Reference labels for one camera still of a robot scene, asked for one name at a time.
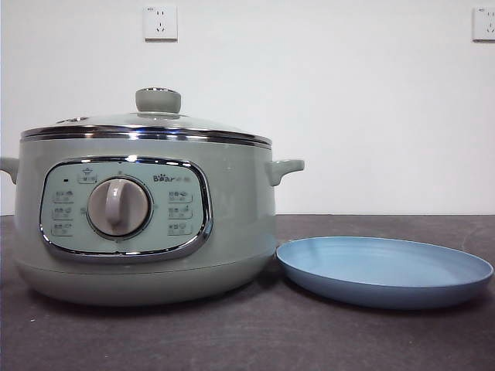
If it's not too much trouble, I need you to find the glass lid with green knob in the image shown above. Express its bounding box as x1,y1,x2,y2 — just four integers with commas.
20,87,274,146

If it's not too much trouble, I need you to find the white wall socket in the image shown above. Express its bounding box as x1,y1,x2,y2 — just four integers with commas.
472,6,495,43
145,5,179,43

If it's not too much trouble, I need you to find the pale green electric steamer pot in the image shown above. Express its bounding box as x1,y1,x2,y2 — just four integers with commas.
0,134,306,308

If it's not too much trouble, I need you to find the blue round plate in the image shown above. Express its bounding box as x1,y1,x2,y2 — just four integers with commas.
275,237,495,311

